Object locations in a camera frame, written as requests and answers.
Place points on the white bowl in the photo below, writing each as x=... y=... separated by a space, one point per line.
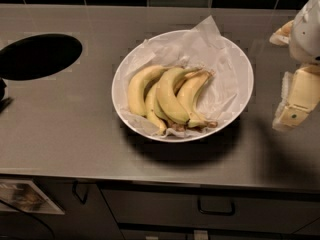
x=236 y=74

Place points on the black cabinet door handle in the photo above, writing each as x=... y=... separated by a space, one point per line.
x=80 y=191

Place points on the large yellow banana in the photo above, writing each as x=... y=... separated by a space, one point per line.
x=167 y=99

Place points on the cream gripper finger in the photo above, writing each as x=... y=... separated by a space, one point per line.
x=281 y=36
x=300 y=95

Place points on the paper sheet on cabinet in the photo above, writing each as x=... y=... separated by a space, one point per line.
x=27 y=196

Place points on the black round counter hole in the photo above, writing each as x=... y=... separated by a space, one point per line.
x=38 y=56

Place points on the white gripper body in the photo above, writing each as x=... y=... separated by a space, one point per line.
x=307 y=34

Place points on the leftmost yellow banana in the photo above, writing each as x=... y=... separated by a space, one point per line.
x=137 y=86

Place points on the grey drawer front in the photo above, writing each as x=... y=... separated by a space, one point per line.
x=180 y=210

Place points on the black object at left edge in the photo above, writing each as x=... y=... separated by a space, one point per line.
x=4 y=101

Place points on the black drawer handle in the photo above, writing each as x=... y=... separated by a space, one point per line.
x=215 y=206

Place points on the right yellow banana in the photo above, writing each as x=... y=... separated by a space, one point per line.
x=188 y=96

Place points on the small lower yellow banana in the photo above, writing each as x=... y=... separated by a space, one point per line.
x=150 y=113

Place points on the grey cabinet door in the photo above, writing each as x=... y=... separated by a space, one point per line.
x=92 y=221

